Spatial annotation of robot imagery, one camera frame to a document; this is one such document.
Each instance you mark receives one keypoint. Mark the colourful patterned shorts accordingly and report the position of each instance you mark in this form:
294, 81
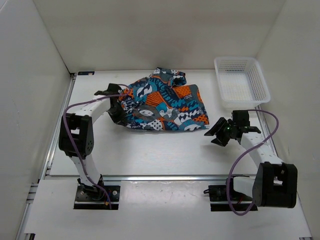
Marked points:
163, 101

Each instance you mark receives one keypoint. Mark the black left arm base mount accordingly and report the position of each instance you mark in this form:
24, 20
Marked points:
86, 200

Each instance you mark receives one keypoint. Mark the blue label sticker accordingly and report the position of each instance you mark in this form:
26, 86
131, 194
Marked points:
86, 73

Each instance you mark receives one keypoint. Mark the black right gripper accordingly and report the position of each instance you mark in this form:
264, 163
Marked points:
220, 123

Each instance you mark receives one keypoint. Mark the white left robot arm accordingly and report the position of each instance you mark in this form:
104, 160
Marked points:
76, 136

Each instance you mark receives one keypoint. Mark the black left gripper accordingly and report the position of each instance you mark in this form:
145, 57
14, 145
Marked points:
118, 120

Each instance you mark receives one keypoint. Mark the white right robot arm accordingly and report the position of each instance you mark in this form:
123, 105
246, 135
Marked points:
275, 183

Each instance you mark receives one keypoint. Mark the white perforated plastic basket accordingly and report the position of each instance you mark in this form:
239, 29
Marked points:
241, 82

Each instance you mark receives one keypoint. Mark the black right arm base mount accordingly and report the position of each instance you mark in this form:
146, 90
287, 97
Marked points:
218, 199

